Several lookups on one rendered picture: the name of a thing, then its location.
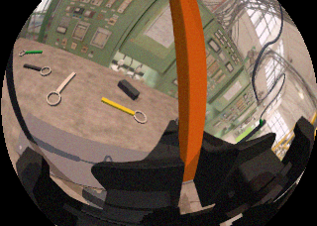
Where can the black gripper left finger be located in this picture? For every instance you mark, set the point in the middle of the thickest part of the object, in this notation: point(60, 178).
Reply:
point(161, 170)

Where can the grey loop with yellow handle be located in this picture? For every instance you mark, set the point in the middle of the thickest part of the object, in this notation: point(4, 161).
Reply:
point(125, 109)

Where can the black rectangular block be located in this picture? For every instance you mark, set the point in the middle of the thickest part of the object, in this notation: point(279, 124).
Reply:
point(128, 89)

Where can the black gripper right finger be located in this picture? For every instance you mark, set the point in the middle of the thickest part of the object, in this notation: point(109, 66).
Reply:
point(219, 160)

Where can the dark grey flat handle with beige loop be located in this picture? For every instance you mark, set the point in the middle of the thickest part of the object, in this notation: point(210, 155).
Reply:
point(37, 68)

